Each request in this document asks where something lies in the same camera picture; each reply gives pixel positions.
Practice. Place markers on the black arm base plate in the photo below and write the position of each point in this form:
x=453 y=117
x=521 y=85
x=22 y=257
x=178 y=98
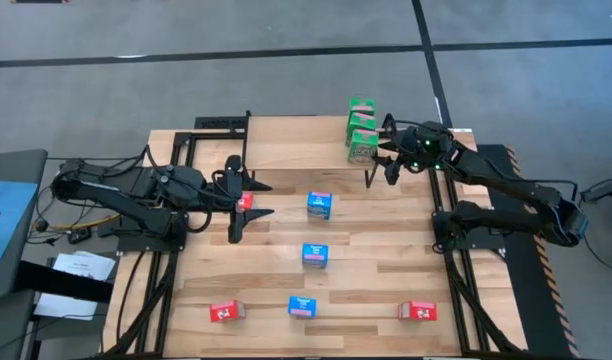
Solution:
x=146 y=245
x=486 y=237

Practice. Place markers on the white paper booklet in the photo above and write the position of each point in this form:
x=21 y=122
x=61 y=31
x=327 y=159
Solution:
x=83 y=267

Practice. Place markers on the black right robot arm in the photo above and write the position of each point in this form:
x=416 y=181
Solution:
x=511 y=195

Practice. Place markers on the round black object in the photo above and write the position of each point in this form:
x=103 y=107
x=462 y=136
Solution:
x=41 y=225

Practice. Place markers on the red Froot Loops cereal box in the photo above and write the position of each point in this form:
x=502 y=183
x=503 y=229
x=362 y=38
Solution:
x=226 y=312
x=418 y=311
x=246 y=202

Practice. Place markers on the blue Rice Krispies cereal box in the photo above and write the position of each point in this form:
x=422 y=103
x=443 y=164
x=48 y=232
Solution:
x=302 y=305
x=319 y=204
x=315 y=254

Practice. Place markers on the white paper sheet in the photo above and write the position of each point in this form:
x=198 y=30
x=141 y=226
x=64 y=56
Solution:
x=66 y=306

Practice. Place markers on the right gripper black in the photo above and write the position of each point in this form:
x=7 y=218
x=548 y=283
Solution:
x=411 y=150

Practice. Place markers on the wooden shelf black metal frame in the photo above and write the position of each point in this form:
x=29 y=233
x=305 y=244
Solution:
x=296 y=142

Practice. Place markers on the green Apple Jacks cereal box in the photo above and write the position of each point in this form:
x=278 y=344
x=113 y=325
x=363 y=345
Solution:
x=361 y=121
x=363 y=147
x=362 y=105

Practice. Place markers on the dark grey floor device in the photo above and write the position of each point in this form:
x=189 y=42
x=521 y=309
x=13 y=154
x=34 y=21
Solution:
x=606 y=191

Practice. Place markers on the small black controller box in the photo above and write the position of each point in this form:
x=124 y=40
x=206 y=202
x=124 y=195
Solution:
x=79 y=236

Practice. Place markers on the grey side table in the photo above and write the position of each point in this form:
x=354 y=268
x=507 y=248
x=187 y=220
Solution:
x=16 y=165

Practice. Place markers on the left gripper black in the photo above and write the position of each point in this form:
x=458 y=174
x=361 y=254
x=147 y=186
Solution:
x=233 y=187

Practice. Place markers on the blue mat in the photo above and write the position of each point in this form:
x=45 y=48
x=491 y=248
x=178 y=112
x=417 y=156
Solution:
x=8 y=235

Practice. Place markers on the black power strip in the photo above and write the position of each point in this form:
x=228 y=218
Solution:
x=218 y=123

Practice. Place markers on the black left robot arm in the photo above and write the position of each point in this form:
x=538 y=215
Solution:
x=136 y=185

